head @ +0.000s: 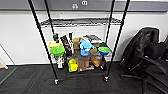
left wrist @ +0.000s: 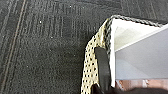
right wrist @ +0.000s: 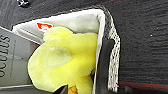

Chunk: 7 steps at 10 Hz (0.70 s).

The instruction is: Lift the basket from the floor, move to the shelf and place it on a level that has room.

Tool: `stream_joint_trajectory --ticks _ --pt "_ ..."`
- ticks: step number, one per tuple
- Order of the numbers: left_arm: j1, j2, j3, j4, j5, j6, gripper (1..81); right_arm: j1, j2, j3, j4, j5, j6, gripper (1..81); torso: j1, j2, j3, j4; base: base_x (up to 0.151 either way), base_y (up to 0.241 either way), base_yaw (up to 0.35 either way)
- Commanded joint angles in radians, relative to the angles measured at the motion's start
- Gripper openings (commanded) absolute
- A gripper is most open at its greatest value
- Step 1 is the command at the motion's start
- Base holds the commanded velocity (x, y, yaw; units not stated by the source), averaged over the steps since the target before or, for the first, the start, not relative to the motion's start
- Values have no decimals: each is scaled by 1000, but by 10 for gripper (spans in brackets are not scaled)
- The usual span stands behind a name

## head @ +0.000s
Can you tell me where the blue plush toy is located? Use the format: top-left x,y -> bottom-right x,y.
78,36 -> 96,57

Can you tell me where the brown cardboard carton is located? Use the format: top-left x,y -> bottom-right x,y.
72,36 -> 85,52

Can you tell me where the orange brown packet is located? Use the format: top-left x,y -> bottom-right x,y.
89,56 -> 102,68

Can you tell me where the green bowl with blue rim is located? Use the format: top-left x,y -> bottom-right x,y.
97,45 -> 112,57

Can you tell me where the lime green lidded container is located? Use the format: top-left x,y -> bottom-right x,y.
49,44 -> 67,58

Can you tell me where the small white bottle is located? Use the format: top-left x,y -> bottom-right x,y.
57,55 -> 65,70

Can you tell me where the black bottle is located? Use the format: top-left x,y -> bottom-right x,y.
52,32 -> 60,44

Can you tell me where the pale yellow packet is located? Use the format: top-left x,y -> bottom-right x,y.
47,40 -> 63,50

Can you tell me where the black office chair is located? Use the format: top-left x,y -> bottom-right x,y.
119,26 -> 168,94

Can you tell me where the white door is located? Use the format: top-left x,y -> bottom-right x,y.
0,42 -> 17,72

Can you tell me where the small white wall plate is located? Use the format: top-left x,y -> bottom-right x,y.
59,12 -> 65,19

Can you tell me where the square white wall outlet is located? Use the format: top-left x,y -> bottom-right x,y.
71,2 -> 79,10

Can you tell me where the black wire shelf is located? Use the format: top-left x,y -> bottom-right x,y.
26,0 -> 132,86

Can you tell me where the long grey wall band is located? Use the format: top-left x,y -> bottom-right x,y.
0,0 -> 168,13

